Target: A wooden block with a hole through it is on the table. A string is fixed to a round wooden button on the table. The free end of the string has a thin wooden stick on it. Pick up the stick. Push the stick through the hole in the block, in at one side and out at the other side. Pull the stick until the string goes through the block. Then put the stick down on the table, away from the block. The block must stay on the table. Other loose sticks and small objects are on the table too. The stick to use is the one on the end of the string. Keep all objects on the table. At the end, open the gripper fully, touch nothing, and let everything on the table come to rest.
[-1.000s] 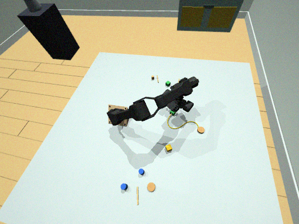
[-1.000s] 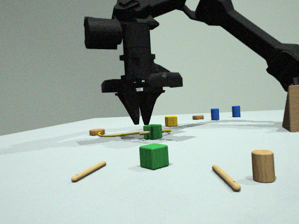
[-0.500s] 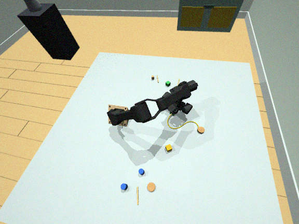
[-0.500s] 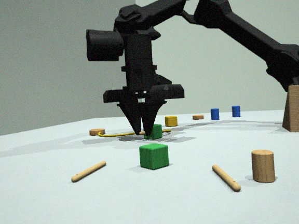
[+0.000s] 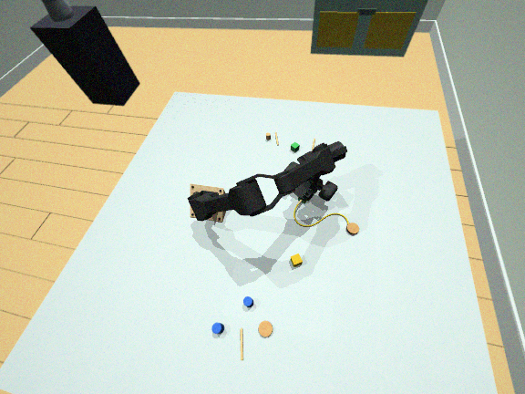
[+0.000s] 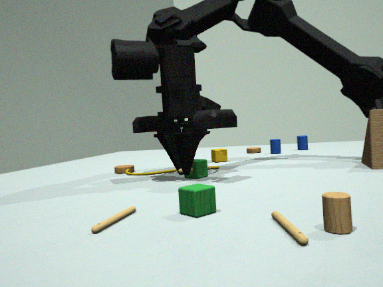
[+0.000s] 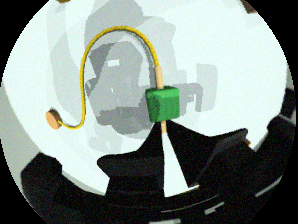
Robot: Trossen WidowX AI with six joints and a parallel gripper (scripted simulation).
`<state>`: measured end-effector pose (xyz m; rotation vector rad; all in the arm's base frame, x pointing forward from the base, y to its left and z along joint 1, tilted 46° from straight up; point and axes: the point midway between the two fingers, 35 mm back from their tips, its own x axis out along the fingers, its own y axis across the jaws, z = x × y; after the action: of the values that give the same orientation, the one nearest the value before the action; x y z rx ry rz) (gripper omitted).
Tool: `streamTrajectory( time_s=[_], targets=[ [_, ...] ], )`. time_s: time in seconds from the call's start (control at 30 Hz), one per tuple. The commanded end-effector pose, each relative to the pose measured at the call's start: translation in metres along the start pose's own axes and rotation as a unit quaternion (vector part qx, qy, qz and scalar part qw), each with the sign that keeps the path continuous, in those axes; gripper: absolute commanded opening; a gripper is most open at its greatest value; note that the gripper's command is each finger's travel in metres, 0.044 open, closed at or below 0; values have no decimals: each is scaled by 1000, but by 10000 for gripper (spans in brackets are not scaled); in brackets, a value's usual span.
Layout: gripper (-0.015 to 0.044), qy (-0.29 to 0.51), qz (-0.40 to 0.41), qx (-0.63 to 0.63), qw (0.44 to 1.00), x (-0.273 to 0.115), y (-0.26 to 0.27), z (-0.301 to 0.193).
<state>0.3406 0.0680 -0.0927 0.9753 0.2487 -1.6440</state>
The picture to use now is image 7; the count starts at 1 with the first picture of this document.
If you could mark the yellow string with wooden stick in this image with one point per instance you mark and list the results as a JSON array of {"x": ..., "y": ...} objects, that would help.
[{"x": 157, "y": 69}]

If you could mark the brown wooden cylinder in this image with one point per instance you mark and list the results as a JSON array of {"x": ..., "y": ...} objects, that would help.
[{"x": 247, "y": 142}]

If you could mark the round wooden button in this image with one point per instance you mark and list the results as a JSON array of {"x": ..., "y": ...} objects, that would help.
[{"x": 53, "y": 118}]

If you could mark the green block with hole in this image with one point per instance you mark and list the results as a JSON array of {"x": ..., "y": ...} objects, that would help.
[{"x": 163, "y": 103}]

